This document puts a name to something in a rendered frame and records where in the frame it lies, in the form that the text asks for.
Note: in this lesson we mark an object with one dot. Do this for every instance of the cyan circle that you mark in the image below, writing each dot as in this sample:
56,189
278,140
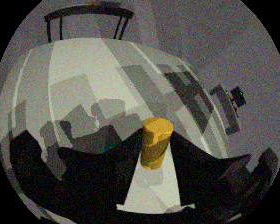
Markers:
109,146

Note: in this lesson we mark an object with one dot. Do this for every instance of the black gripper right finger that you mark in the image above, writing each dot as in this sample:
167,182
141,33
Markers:
197,171

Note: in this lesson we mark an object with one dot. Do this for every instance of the yellow cylinder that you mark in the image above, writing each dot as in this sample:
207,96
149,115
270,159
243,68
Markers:
156,136

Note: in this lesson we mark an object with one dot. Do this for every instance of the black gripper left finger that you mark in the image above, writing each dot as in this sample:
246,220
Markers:
113,168

